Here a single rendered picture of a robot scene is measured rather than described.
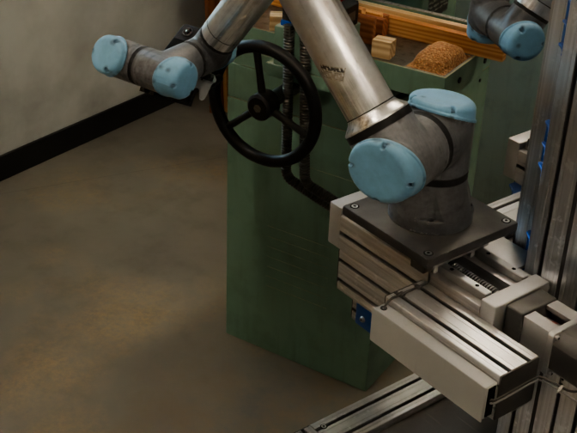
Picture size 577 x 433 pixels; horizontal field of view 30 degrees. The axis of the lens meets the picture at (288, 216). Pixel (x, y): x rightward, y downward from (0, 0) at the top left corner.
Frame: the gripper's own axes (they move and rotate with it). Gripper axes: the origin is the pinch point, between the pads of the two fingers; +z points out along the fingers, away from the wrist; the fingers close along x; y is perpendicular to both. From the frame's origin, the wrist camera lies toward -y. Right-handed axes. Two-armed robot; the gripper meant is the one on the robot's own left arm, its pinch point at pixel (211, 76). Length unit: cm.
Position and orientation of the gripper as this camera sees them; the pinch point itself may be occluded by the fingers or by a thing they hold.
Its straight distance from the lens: 231.7
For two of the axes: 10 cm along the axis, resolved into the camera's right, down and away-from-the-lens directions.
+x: 8.2, 3.3, -4.7
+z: 4.8, 0.6, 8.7
